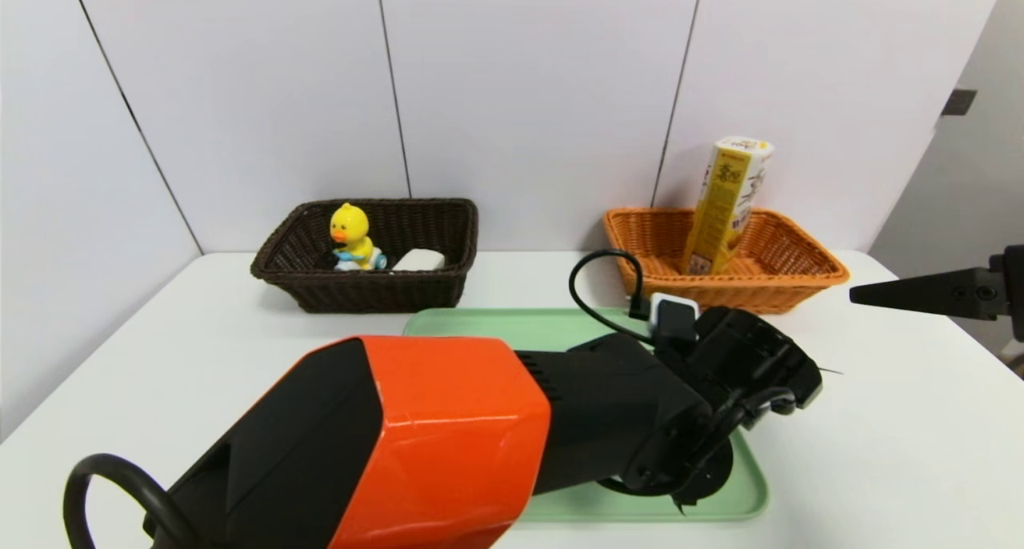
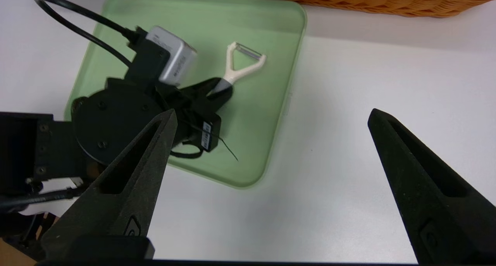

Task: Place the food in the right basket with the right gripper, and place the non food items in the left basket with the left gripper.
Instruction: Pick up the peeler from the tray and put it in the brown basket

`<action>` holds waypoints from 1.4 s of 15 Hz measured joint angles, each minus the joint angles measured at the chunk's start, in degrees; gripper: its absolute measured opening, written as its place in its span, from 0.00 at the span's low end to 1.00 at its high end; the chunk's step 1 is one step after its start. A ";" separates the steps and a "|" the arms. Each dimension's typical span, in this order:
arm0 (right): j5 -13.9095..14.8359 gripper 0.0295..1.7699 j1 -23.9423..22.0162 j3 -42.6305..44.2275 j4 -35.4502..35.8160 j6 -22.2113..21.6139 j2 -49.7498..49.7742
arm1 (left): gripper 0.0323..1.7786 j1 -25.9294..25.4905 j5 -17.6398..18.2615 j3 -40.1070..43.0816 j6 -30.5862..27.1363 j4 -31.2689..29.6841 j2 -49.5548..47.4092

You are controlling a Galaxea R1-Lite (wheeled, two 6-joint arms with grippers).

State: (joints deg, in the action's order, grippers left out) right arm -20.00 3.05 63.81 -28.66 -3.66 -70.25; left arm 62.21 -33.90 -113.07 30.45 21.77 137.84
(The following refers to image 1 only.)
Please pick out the yellow white chips box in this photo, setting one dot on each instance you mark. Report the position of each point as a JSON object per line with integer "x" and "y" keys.
{"x": 720, "y": 213}

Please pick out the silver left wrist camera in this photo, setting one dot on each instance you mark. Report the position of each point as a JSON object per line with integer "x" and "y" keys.
{"x": 674, "y": 317}

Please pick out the yellow duck scooter toy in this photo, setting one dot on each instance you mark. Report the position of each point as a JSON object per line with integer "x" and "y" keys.
{"x": 352, "y": 229}

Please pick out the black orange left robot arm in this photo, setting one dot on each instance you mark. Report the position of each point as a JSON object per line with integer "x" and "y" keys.
{"x": 440, "y": 437}

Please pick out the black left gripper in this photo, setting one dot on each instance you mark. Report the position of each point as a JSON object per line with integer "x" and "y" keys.
{"x": 752, "y": 357}

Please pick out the green plastic tray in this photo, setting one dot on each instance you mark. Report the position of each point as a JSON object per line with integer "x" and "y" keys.
{"x": 496, "y": 325}

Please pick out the dark brown wicker basket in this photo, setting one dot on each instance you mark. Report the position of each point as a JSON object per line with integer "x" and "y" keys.
{"x": 360, "y": 289}

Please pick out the orange wicker basket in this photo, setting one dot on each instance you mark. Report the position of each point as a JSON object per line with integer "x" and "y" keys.
{"x": 760, "y": 289}

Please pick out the black wall fixture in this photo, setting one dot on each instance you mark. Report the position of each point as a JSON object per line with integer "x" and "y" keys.
{"x": 960, "y": 102}

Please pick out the white soap bar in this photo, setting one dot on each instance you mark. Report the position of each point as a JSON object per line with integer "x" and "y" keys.
{"x": 420, "y": 259}

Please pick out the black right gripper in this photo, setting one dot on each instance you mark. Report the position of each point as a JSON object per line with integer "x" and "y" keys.
{"x": 1014, "y": 291}

